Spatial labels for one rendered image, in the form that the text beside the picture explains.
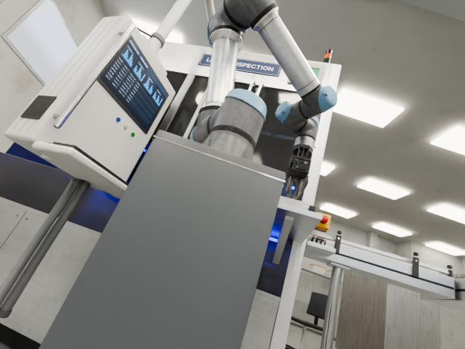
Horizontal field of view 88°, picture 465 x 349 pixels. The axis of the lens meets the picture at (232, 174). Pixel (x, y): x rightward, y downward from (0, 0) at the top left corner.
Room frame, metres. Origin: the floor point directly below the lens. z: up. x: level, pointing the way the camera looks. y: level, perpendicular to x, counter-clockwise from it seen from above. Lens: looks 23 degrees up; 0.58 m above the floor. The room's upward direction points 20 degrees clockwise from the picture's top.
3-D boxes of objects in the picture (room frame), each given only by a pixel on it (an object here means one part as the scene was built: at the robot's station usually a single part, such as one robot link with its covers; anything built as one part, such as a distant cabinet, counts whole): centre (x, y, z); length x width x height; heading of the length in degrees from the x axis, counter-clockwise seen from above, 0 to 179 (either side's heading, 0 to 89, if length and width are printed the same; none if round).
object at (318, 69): (1.18, -0.24, 1.96); 0.21 x 0.01 x 0.21; 76
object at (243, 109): (0.52, 0.03, 0.96); 0.13 x 0.12 x 0.14; 26
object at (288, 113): (0.73, -0.14, 1.21); 0.11 x 0.11 x 0.08; 26
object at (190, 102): (1.32, 0.26, 1.50); 0.47 x 0.01 x 0.59; 76
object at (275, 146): (1.21, -0.17, 1.50); 0.43 x 0.01 x 0.59; 76
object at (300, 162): (0.78, -0.22, 1.06); 0.09 x 0.08 x 0.12; 166
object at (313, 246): (1.18, -0.52, 0.87); 0.14 x 0.13 x 0.02; 166
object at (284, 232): (0.99, -0.29, 0.79); 0.34 x 0.03 x 0.13; 166
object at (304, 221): (1.07, -0.05, 0.87); 0.70 x 0.48 x 0.02; 76
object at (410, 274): (1.21, -0.81, 0.92); 0.69 x 0.15 x 0.16; 76
